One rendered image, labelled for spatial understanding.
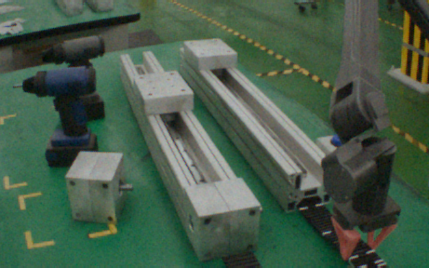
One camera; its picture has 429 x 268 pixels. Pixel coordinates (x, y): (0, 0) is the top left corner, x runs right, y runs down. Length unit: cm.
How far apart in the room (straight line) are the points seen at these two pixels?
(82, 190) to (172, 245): 19
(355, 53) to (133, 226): 49
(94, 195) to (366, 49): 53
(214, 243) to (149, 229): 15
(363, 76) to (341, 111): 6
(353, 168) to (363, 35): 24
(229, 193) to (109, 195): 21
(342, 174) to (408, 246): 31
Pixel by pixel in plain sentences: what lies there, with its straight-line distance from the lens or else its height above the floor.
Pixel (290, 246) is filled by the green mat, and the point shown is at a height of 78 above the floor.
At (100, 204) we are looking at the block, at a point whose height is 82.
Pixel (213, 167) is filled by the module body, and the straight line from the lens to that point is 96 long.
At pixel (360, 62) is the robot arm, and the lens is 77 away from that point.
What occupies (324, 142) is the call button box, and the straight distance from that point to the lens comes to 111.
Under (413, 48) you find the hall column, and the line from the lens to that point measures 418.
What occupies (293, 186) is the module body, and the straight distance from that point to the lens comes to 95.
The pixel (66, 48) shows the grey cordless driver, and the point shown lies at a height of 99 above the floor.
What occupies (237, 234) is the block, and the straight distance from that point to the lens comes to 85.
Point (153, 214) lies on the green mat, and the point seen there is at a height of 78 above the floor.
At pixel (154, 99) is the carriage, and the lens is 115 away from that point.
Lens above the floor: 133
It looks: 26 degrees down
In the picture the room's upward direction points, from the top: straight up
